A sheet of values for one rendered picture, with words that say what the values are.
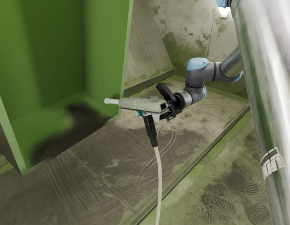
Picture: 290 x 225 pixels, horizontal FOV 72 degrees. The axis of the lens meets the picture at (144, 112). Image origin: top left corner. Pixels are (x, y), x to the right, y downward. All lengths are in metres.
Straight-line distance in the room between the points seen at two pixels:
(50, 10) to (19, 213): 1.11
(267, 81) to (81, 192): 1.27
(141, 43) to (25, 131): 1.84
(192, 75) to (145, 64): 1.65
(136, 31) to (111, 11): 1.64
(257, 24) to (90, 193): 1.26
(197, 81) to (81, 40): 0.71
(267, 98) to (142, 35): 2.49
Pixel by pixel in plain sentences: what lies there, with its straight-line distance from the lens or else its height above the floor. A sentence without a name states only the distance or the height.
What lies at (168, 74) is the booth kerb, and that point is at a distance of 2.81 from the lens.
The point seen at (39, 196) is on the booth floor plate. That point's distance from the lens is 1.48.
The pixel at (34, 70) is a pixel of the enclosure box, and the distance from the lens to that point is 1.19.
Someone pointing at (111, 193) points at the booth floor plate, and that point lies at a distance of 1.36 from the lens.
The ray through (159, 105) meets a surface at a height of 0.78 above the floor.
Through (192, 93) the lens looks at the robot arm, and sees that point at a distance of 0.97.
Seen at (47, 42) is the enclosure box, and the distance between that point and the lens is 1.17.
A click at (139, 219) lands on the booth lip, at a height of 0.04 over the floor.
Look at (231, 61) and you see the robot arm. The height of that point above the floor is 0.89.
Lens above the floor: 1.13
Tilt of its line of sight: 32 degrees down
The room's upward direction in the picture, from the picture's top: straight up
